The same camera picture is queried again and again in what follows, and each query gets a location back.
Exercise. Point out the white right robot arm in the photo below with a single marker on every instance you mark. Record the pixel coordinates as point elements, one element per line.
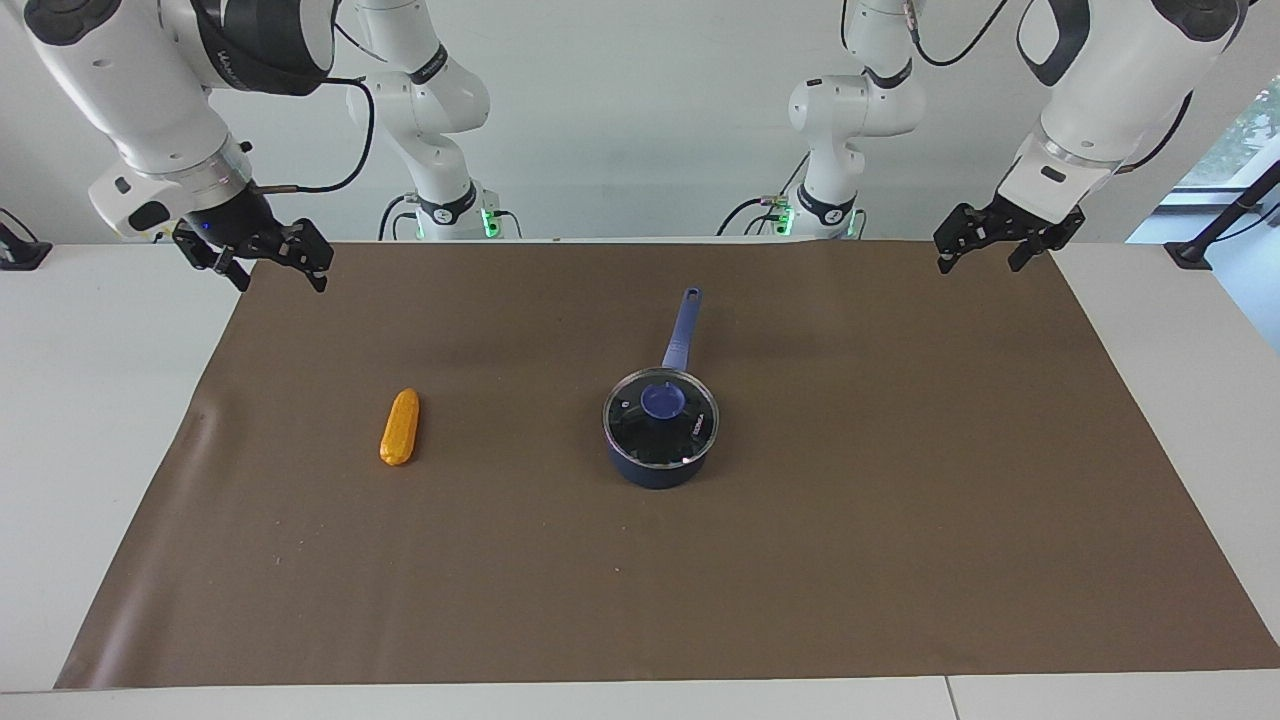
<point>130,90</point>

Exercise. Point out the dark blue pot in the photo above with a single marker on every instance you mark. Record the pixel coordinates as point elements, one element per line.
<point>680,335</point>

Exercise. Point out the brown table mat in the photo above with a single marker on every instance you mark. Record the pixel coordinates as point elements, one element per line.
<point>640,580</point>

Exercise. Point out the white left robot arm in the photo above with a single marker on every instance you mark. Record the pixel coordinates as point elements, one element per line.
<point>1090,90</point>

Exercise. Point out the window with green view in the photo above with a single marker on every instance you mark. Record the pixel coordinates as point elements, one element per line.
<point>1240,140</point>

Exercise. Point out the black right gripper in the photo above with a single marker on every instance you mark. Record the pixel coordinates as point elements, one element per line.
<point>245,228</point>

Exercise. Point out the yellow corn cob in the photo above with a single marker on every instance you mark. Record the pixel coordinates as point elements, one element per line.
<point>400,428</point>

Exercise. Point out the glass lid with blue knob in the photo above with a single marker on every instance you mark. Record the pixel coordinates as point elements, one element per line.
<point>661,402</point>

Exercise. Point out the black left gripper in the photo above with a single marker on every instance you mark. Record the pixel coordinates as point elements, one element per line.
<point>1000,222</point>

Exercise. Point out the black stand with angled pole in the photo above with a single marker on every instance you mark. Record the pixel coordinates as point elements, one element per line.
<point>1215,225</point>

